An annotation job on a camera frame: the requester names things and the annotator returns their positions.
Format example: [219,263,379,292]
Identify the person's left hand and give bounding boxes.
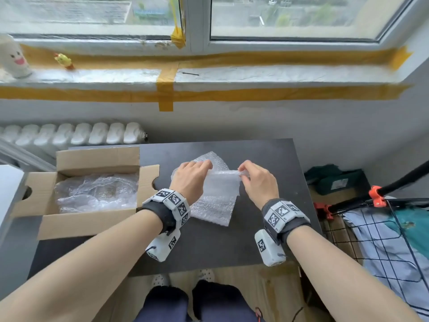
[169,160,214,207]

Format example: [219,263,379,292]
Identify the person's right hand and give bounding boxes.
[238,160,280,211]

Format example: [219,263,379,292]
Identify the brown cardboard box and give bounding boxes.
[10,146,160,241]

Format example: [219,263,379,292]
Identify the person's right forearm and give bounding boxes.
[286,225,423,322]

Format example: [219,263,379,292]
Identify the person's left forearm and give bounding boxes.
[0,209,164,322]

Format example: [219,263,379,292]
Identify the dark green box with label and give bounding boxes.
[304,165,369,196]

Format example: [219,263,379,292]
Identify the person's dark trousers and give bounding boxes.
[134,280,265,322]

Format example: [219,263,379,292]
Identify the black wristband with marker tiles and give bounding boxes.
[261,198,311,245]
[136,188,191,235]

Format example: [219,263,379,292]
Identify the orange plastic clip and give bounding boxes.
[313,202,336,221]
[368,185,388,208]

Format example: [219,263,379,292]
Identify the brown storage carton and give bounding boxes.
[308,186,369,262]

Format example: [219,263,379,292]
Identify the long yellow tape strip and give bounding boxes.
[0,83,411,104]
[20,45,413,71]

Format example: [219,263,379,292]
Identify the short yellow tape strip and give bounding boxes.
[156,63,180,112]

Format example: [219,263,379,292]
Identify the white window sill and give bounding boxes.
[0,43,413,97]

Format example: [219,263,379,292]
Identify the white radiator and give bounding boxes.
[0,121,149,158]

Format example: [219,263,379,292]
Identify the white cloth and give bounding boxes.
[343,208,429,319]

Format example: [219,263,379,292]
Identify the teal cloth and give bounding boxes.
[385,204,429,258]

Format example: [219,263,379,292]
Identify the yellow chick toy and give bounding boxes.
[54,52,76,71]

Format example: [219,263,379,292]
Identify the paper cup with smiley face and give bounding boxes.
[0,33,34,79]

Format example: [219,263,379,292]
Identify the black wire mesh basket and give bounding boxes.
[321,197,429,309]

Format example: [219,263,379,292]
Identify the black metal tube frame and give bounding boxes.
[327,160,429,215]

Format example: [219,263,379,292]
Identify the white window frame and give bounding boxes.
[0,0,423,54]

